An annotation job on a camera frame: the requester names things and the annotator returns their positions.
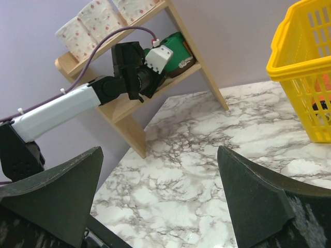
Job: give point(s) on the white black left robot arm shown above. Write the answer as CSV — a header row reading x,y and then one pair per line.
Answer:
x,y
20,155

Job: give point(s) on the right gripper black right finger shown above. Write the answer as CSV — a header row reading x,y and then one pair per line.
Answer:
x,y
268,209

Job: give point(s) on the green brown paper roll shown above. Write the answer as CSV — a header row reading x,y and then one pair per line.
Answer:
x,y
182,58

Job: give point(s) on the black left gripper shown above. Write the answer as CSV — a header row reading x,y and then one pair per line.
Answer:
x,y
131,74

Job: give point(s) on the light wooden two-tier shelf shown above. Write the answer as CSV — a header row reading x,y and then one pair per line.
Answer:
x,y
118,112

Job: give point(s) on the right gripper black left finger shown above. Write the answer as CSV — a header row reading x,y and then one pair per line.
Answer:
x,y
51,208

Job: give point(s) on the white floral toilet paper roll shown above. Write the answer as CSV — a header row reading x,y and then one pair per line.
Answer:
x,y
131,10
100,19
77,39

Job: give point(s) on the yellow plastic shopping basket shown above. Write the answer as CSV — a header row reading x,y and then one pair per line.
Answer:
x,y
300,62

